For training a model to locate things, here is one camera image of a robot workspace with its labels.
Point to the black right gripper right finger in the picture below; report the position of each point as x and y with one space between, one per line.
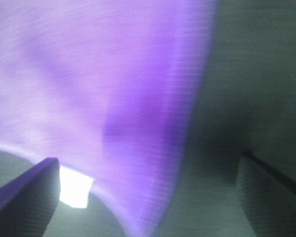
267 196

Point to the purple microfiber towel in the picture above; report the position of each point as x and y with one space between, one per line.
107 87

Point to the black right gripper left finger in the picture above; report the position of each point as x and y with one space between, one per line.
28 202

